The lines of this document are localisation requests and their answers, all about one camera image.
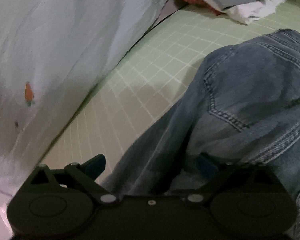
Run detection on pale carrot print sheet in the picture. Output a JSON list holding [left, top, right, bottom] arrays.
[[0, 0, 167, 195]]

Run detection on blue denim jeans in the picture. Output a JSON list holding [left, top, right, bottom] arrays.
[[102, 29, 300, 239]]

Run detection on red orange garment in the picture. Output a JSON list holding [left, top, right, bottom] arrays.
[[182, 0, 223, 16]]

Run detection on green grid cutting mat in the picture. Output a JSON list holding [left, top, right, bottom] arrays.
[[43, 0, 300, 181]]

